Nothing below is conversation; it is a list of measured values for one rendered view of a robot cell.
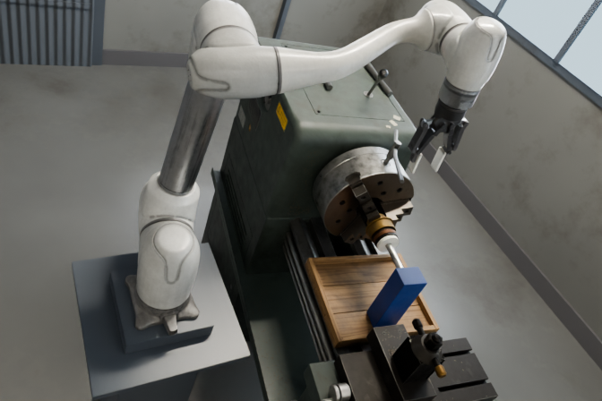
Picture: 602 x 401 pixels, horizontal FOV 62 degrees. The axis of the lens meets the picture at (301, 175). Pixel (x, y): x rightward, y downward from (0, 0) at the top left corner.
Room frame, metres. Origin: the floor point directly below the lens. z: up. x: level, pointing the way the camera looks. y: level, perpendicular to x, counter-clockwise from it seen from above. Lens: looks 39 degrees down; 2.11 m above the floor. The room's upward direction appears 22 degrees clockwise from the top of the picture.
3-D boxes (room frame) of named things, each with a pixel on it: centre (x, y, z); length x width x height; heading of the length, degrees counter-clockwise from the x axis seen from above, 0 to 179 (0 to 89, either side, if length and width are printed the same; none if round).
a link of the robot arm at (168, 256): (0.87, 0.25, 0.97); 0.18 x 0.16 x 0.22; 27
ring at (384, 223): (1.19, -0.30, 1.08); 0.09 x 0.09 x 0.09; 31
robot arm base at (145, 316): (0.85, 0.23, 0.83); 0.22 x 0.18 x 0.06; 39
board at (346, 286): (1.10, -0.35, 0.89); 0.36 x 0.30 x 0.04; 121
